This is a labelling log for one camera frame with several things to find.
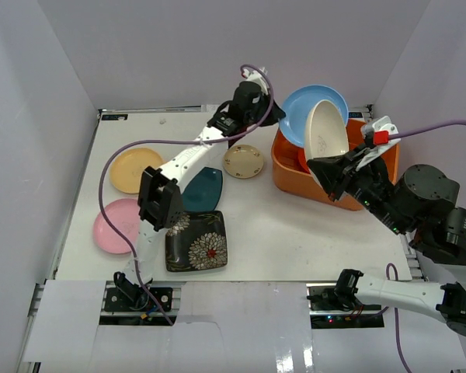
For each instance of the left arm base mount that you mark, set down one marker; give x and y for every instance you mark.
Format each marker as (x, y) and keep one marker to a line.
(128, 304)

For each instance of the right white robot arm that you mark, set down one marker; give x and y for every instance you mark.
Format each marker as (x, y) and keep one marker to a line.
(423, 203)

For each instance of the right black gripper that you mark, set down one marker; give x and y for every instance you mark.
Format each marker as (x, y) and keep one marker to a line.
(337, 172)

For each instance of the orange plastic bin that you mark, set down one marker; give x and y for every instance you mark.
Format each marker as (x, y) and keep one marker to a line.
(289, 176)

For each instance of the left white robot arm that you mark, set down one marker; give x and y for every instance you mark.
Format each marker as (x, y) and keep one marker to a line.
(160, 197)

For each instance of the pink round plate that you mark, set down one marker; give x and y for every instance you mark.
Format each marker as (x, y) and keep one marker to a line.
(124, 215)

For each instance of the right black table label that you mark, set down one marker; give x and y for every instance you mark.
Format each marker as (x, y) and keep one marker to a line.
(356, 115)

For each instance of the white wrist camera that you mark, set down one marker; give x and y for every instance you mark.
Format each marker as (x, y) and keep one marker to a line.
(257, 78)
(378, 136)

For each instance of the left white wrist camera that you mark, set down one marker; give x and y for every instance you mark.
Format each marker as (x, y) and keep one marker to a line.
(257, 78)

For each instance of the small orange plate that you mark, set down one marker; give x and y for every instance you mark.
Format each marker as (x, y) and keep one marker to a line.
(302, 160)

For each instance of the small beige patterned plate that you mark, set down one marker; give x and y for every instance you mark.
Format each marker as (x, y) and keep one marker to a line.
(243, 161)

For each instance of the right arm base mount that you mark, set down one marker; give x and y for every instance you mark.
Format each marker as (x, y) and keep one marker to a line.
(327, 312)

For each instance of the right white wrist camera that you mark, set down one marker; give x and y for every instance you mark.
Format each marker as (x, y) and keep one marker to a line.
(378, 136)

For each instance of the teal square plate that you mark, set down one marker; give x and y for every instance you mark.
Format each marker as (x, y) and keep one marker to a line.
(203, 193)

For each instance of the black floral square plate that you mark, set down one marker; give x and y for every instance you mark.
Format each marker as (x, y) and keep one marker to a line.
(197, 242)

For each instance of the yellow round plate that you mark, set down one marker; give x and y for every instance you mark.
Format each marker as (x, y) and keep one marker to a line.
(126, 170)

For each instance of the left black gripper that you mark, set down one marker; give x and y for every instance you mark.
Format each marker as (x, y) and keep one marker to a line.
(270, 114)

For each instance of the blue round plate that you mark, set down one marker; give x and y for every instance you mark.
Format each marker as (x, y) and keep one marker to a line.
(298, 105)

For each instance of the cream round plate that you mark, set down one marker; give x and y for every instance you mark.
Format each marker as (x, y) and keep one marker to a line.
(325, 132)

